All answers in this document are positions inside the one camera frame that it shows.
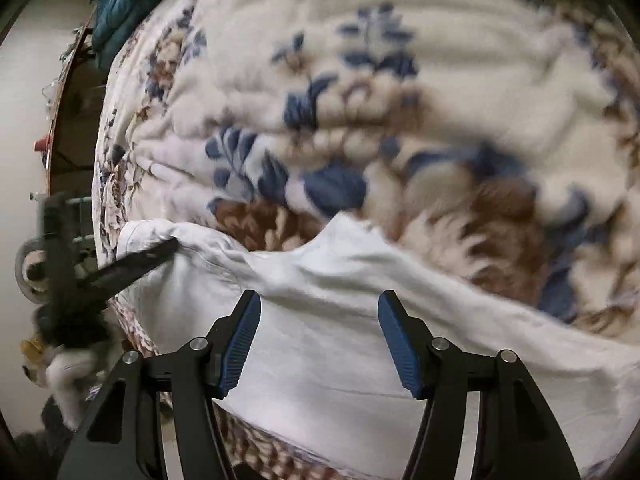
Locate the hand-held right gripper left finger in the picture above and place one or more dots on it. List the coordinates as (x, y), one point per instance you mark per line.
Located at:
(240, 345)

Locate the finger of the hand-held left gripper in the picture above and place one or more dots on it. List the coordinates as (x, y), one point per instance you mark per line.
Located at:
(60, 250)
(130, 267)

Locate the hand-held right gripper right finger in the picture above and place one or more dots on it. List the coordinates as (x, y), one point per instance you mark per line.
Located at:
(400, 345)

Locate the white pants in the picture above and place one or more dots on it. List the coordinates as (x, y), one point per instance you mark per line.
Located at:
(325, 360)

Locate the green metal rack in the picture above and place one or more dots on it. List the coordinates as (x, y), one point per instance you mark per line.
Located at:
(82, 230)

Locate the red item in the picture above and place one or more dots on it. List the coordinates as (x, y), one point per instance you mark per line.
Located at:
(41, 144)

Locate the wooden folding table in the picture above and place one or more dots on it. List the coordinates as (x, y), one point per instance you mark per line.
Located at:
(75, 125)

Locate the folded teal quilt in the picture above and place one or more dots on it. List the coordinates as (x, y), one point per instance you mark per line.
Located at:
(135, 5)

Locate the floral bed blanket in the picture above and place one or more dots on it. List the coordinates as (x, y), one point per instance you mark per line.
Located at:
(450, 85)

